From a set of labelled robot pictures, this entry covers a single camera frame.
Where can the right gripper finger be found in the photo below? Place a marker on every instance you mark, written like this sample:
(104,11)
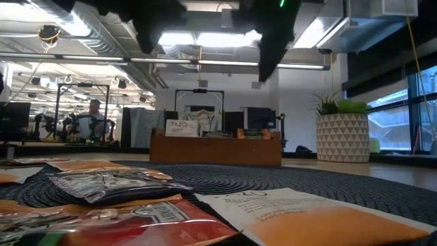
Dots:
(271,54)

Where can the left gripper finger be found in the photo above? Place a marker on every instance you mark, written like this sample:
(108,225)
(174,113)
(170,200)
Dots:
(148,37)

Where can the red Ahmad tea bag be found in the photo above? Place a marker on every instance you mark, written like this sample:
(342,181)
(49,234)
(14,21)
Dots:
(153,229)
(34,160)
(254,134)

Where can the green blue tea packet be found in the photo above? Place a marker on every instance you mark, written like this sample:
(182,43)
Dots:
(218,134)

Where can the white orange Tazo tea bag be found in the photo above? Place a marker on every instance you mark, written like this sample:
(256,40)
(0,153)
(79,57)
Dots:
(307,222)
(181,128)
(85,165)
(13,177)

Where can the dark purple tea bag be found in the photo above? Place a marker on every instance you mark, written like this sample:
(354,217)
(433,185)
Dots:
(112,188)

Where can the background black robot arm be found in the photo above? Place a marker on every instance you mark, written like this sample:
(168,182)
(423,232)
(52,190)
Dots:
(73,123)
(41,124)

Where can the wooden tea organizer box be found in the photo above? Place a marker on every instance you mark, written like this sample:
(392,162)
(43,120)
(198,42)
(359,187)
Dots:
(215,152)

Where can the long ceiling strip light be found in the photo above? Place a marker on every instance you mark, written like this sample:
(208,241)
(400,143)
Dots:
(92,58)

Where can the black upright panel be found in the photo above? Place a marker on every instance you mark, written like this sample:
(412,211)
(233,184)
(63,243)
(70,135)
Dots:
(170,116)

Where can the person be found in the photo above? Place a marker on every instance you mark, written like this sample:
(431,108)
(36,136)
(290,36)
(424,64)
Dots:
(94,106)

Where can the grey office partition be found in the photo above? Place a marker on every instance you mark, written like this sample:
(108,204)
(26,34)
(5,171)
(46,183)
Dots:
(143,126)

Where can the small black bag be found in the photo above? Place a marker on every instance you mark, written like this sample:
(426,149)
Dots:
(304,149)

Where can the potted plant in patterned pot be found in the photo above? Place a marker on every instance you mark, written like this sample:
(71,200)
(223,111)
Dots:
(343,140)

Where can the round dark woven placemat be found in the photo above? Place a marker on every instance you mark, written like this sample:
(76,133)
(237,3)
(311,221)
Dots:
(273,177)

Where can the dark background table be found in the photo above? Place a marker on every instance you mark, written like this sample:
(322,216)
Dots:
(68,147)

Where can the small green object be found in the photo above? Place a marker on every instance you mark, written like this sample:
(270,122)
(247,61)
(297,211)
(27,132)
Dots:
(375,146)

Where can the small black camera frame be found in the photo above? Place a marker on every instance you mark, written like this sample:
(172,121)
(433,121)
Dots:
(199,91)

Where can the black background station frame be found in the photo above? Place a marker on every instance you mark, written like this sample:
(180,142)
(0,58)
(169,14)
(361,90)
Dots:
(83,85)

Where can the silver rectangular air duct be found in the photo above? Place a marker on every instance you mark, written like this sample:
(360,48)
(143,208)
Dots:
(375,30)

